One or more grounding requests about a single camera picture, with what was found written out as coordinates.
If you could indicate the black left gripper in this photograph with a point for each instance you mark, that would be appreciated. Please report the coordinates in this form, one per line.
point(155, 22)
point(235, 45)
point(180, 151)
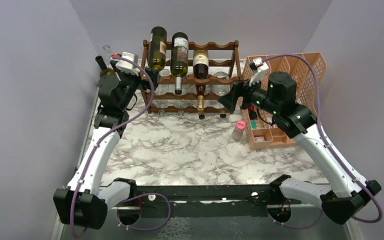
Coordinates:
point(152, 74)

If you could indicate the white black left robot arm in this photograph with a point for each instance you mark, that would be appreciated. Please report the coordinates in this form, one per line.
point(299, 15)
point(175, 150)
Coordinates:
point(82, 203)

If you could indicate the dark bottle gold foil neck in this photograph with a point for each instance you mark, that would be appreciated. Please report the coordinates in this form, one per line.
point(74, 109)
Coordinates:
point(200, 72)

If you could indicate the green wine bottle white label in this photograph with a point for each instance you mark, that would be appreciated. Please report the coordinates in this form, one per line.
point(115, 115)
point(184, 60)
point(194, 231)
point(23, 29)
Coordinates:
point(179, 60)

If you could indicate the clear glass bottle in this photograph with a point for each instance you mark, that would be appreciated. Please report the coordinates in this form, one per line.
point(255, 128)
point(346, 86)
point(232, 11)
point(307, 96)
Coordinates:
point(108, 52)

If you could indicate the orange plastic file organizer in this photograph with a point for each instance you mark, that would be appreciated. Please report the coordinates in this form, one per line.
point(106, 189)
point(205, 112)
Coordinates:
point(260, 135)

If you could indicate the brown wooden wine rack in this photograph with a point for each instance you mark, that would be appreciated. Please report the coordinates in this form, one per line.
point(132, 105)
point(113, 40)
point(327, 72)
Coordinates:
point(232, 63)

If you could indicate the pink capped small bottle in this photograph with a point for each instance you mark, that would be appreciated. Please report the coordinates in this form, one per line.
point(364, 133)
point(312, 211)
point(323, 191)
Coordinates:
point(238, 130)

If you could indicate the clear bottle in lower rack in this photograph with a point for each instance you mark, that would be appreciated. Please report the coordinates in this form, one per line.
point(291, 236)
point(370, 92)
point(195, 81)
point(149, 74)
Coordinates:
point(221, 89)

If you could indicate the green wine bottle cream label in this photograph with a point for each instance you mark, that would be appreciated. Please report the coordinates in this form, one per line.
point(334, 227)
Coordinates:
point(104, 70)

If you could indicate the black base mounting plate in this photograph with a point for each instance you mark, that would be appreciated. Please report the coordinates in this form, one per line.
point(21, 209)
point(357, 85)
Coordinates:
point(202, 201)

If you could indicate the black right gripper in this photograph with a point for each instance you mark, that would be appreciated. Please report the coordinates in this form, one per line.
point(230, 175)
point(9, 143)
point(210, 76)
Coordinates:
point(242, 89)

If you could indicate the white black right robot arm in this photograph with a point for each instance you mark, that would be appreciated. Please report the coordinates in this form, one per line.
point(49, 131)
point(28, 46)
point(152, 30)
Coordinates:
point(348, 191)

